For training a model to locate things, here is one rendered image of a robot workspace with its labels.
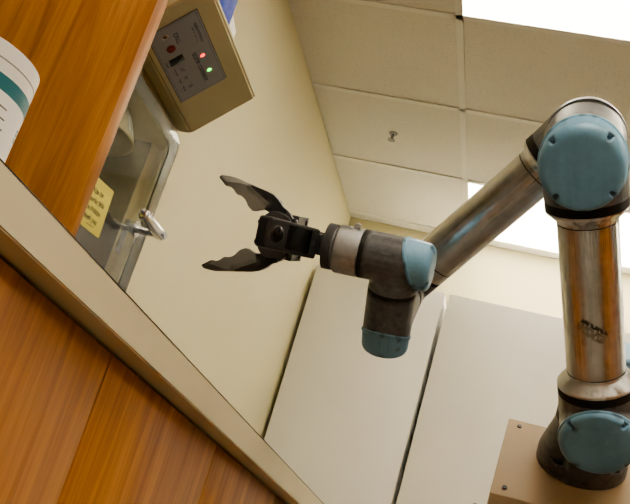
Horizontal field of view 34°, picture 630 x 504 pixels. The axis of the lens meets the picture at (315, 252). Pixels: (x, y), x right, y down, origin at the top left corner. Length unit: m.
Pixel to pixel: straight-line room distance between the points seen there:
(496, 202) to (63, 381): 0.82
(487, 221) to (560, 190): 0.23
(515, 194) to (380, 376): 2.96
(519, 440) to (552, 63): 1.99
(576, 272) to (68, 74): 0.75
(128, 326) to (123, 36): 0.53
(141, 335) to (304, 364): 3.50
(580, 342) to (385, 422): 2.95
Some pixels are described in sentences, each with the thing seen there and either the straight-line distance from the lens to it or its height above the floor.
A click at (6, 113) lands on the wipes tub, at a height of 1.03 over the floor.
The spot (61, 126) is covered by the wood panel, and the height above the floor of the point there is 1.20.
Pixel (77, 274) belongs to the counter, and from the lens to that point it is 0.89.
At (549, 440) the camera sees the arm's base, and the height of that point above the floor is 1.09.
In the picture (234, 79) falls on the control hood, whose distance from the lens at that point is 1.72.
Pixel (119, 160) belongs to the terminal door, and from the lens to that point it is 1.58.
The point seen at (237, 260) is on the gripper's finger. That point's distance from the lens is 1.57.
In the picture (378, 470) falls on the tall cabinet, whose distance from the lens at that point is 4.38.
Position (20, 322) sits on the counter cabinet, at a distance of 0.89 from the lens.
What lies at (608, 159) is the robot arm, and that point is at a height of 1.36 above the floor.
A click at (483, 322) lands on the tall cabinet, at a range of 4.52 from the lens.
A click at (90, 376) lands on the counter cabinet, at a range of 1.03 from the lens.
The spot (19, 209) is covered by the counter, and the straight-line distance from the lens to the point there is 0.79.
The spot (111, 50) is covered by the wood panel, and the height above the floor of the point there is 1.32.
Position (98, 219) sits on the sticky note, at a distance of 1.55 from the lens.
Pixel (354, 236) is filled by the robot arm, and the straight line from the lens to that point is 1.52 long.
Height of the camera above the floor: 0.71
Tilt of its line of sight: 19 degrees up
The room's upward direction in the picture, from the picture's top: 17 degrees clockwise
